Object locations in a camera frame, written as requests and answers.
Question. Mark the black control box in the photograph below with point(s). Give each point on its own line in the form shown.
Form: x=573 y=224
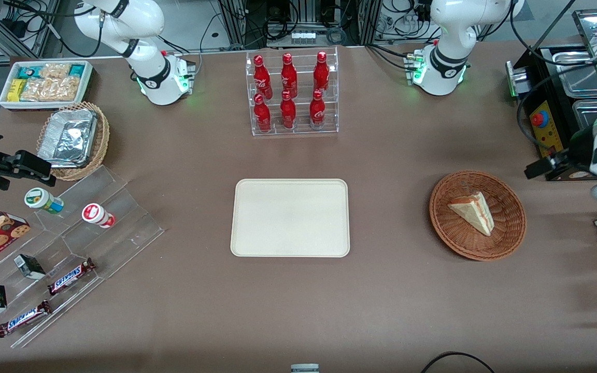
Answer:
x=537 y=77

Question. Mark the yellow snack packet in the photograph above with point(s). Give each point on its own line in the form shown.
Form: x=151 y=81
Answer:
x=16 y=89

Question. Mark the round brown wicker basket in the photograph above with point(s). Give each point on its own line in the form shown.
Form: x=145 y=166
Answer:
x=506 y=233

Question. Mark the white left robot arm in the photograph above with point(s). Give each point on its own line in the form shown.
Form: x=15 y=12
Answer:
x=454 y=31

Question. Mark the red cola bottle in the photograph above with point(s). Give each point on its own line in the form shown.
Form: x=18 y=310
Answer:
x=321 y=75
x=262 y=80
x=262 y=116
x=317 y=111
x=288 y=114
x=289 y=77

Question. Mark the triangle sandwich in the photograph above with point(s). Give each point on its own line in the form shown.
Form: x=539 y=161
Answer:
x=474 y=212

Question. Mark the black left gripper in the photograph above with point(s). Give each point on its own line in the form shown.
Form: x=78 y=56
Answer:
x=578 y=146

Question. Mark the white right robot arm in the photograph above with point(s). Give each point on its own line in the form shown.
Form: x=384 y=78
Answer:
x=145 y=20

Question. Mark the light wicker basket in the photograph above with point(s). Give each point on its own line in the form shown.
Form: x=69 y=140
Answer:
x=102 y=140

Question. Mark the white rectangular snack bin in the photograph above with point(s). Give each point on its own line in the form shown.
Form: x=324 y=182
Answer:
x=4 y=103

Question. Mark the small clear cracker bag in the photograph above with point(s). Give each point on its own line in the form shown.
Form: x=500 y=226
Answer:
x=55 y=71

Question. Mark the grey device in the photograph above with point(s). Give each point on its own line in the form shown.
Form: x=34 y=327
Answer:
x=304 y=368

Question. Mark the stacked aluminium foil trays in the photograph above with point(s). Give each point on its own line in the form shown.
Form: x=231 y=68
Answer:
x=68 y=137

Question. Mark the clear acrylic stepped shelf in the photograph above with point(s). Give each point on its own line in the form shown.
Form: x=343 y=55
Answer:
x=122 y=228

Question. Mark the red lid yogurt cup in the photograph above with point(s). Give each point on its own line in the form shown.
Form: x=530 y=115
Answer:
x=96 y=214

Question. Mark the empty steel pan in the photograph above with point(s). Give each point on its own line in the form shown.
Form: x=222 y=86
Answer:
x=581 y=77
x=588 y=111

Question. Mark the yellow emergency stop pendant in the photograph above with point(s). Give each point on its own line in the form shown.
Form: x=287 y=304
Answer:
x=548 y=129

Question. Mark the teal snack packet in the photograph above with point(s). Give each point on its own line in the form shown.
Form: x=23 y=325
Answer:
x=76 y=70
x=30 y=72

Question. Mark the large clear cracker bag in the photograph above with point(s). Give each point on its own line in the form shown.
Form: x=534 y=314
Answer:
x=52 y=89

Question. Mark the clear acrylic bottle rack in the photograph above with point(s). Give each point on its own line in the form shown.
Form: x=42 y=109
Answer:
x=298 y=129

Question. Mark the snickers chocolate bar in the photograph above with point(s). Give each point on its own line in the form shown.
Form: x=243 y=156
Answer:
x=70 y=276
x=24 y=318

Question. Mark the green lid yogurt cup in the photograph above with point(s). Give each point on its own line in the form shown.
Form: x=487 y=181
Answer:
x=42 y=200

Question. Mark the beige plastic tray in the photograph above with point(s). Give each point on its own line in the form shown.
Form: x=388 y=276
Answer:
x=290 y=217

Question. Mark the white power strip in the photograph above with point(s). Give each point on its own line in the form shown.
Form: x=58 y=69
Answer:
x=302 y=37

